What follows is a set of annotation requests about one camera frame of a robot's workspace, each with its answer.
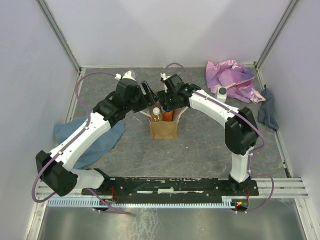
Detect amber liquid bottle white cap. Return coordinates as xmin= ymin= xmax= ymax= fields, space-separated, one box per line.
xmin=151 ymin=106 xmax=163 ymax=123

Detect orange bottle with blue cap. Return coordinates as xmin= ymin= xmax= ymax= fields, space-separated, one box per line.
xmin=162 ymin=110 xmax=174 ymax=122

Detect watermelon print canvas bag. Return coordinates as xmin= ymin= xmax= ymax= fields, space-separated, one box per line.
xmin=140 ymin=96 xmax=187 ymax=139

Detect white plastic bottle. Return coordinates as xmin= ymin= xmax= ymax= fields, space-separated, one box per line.
xmin=215 ymin=86 xmax=227 ymax=103

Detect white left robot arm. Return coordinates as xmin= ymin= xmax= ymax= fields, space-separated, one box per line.
xmin=35 ymin=78 xmax=158 ymax=197

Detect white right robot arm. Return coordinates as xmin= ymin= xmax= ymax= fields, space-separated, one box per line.
xmin=157 ymin=73 xmax=258 ymax=196

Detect purple printed cloth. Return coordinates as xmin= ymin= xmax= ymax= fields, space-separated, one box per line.
xmin=205 ymin=60 xmax=266 ymax=104

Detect light blue cloth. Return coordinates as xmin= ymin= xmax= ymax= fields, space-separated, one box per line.
xmin=54 ymin=117 xmax=126 ymax=170

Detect dark blue-grey cloth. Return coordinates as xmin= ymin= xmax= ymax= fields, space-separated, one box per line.
xmin=257 ymin=84 xmax=279 ymax=132

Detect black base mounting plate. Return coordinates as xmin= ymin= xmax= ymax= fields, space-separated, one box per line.
xmin=93 ymin=176 xmax=259 ymax=204

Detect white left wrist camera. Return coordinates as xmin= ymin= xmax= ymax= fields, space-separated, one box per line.
xmin=114 ymin=70 xmax=136 ymax=81

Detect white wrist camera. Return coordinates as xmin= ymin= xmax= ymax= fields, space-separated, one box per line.
xmin=114 ymin=70 xmax=136 ymax=81
xmin=160 ymin=72 xmax=171 ymax=82

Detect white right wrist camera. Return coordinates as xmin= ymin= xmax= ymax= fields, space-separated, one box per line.
xmin=160 ymin=72 xmax=171 ymax=82

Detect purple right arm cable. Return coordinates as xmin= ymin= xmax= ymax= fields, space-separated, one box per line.
xmin=163 ymin=62 xmax=275 ymax=214

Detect light blue cable comb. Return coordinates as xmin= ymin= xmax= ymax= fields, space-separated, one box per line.
xmin=46 ymin=196 xmax=235 ymax=209

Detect aluminium rail frame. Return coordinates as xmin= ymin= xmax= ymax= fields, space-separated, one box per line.
xmin=24 ymin=0 xmax=320 ymax=240

